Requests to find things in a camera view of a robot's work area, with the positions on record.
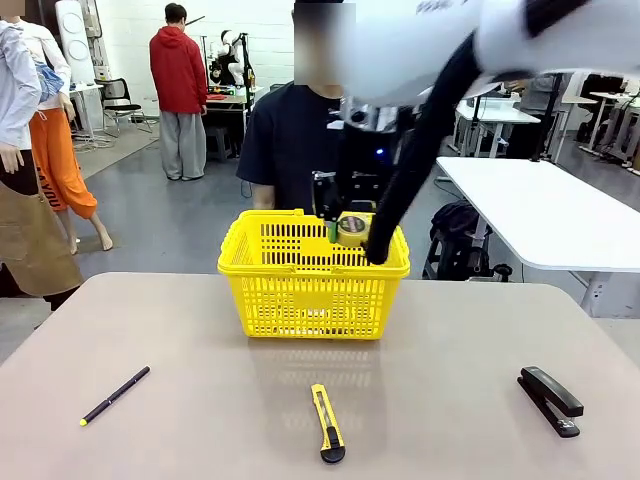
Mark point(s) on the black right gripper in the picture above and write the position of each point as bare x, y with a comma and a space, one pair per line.
360, 150

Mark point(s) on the yellow tape roll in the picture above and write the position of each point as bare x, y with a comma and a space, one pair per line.
352, 227

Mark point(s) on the yellow utility knife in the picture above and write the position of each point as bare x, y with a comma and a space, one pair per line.
334, 452

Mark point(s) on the person's right forearm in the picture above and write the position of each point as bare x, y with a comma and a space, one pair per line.
263, 197

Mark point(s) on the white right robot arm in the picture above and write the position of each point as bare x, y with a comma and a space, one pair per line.
400, 55

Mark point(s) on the person in dark t-shirt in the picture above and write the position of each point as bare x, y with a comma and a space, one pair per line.
285, 150

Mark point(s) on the yellow plastic basket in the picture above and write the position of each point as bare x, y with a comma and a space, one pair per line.
310, 300

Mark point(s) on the person in red hoodie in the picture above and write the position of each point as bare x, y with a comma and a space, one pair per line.
175, 75

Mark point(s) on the black backpack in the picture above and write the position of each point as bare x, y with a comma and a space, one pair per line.
452, 235

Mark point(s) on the black stand pole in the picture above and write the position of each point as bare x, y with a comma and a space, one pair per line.
478, 125
550, 110

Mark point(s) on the white background desk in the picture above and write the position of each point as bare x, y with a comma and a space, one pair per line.
495, 112

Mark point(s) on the white humanoid background robot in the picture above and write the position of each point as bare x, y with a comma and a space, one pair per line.
227, 55

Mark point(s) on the large white table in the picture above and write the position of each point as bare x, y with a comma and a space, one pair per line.
540, 210

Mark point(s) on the black office chair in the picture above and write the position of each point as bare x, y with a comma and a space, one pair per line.
117, 100

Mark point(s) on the black stapler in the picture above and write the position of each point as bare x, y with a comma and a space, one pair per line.
550, 395

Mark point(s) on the mannequin with orange pants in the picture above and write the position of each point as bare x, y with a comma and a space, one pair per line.
50, 165

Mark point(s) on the black pen with yellow ends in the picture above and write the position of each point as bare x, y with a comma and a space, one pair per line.
117, 395

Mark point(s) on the white panel with circles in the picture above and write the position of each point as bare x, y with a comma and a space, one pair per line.
75, 35

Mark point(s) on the mannequin with brown apron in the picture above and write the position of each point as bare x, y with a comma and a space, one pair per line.
30, 240

